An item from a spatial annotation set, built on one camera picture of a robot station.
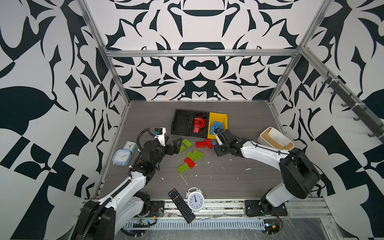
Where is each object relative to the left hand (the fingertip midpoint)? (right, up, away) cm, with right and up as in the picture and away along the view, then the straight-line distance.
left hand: (174, 135), depth 81 cm
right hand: (+25, -8, +10) cm, 28 cm away
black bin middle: (+17, 0, +22) cm, 28 cm away
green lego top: (+6, -7, +16) cm, 18 cm away
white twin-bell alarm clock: (+11, -31, -5) cm, 33 cm away
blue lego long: (+23, -7, +14) cm, 28 cm away
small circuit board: (+46, -41, -10) cm, 63 cm away
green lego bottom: (+4, -20, +6) cm, 21 cm away
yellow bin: (+26, +10, +23) cm, 36 cm away
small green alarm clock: (-29, -8, +14) cm, 33 cm away
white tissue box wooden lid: (+60, -3, +13) cm, 61 cm away
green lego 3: (+13, -13, +12) cm, 22 cm away
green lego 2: (+9, -14, +11) cm, 20 cm away
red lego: (+8, -17, +8) cm, 20 cm away
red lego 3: (+20, -7, +15) cm, 26 cm away
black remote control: (+4, -33, -7) cm, 34 cm away
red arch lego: (+14, +5, +24) cm, 29 cm away
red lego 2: (+15, -8, +16) cm, 23 cm away
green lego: (+3, -10, +14) cm, 17 cm away
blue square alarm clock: (-32, -14, +8) cm, 35 cm away
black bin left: (+2, +6, +20) cm, 21 cm away
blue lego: (+27, +4, +21) cm, 34 cm away
